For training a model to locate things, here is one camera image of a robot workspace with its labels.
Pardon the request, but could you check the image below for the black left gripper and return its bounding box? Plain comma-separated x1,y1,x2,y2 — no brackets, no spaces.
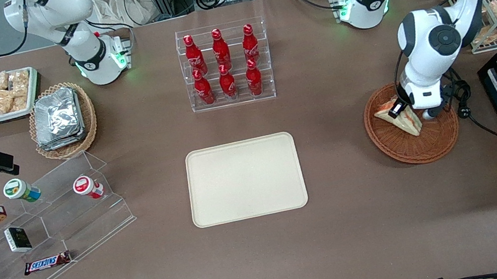
386,93,444,124

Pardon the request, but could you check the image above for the triangle sandwich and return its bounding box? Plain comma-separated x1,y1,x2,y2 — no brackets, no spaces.
371,93,425,143

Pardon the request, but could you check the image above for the brown round wicker basket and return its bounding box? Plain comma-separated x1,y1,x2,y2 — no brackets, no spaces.
359,73,466,173

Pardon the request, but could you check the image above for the light wicker oval basket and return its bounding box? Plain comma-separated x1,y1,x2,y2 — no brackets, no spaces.
23,78,103,165

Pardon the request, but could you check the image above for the cream rectangular tray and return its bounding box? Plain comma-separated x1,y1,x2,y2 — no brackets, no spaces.
180,129,311,230

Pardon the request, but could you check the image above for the green lid sunflower jar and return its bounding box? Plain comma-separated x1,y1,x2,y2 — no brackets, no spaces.
1,174,43,207

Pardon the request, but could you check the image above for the black tea box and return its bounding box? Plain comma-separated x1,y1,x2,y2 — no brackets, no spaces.
4,224,33,255

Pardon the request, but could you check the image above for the silver foil pack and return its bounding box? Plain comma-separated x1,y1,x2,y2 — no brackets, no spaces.
36,127,89,153
30,86,86,146

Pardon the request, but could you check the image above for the red lid jar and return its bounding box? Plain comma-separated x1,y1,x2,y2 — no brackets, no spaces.
71,172,106,203

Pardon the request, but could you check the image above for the Snickers chocolate bar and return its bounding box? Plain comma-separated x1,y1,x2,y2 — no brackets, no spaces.
22,250,73,276

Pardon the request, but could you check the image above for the clear acrylic stepped shelf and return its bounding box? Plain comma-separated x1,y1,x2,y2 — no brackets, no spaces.
0,144,147,279

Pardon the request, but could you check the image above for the red cola bottle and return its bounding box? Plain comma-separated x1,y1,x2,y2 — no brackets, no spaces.
239,22,262,63
243,57,265,97
191,67,217,107
182,32,208,75
209,26,233,70
217,63,240,102

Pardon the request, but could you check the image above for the clear acrylic bottle rack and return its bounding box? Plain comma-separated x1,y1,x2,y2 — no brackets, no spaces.
174,16,278,114

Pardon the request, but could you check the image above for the white cloth bag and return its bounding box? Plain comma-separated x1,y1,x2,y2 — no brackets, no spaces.
89,0,159,34

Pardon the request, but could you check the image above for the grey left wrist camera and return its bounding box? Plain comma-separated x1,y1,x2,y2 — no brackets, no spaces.
419,105,444,123

